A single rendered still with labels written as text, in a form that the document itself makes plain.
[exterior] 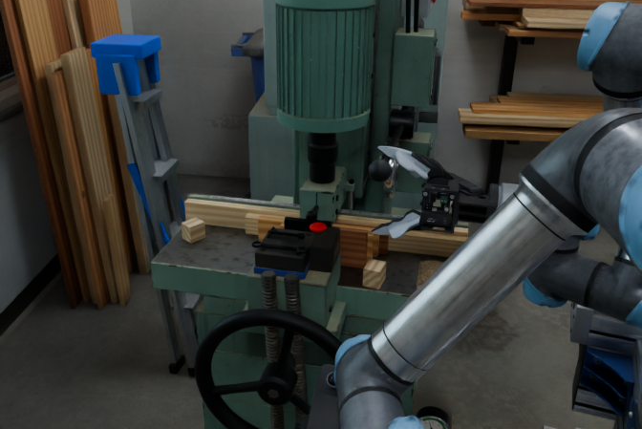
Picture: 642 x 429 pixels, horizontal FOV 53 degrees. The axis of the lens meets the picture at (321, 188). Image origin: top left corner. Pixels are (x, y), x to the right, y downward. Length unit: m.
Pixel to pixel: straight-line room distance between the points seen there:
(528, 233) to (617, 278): 0.36
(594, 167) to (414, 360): 0.30
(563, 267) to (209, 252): 0.66
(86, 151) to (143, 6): 1.43
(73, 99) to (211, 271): 1.39
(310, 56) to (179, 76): 2.74
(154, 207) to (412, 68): 1.06
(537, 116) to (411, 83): 1.98
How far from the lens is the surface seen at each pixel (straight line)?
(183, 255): 1.30
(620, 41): 1.12
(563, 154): 0.69
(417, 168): 1.04
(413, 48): 1.34
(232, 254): 1.29
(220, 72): 3.74
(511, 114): 3.28
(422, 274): 1.21
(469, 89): 3.67
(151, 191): 2.08
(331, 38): 1.11
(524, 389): 2.44
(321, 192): 1.23
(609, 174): 0.62
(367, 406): 0.74
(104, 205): 2.61
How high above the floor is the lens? 1.54
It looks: 24 degrees down
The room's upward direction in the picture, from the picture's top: 1 degrees clockwise
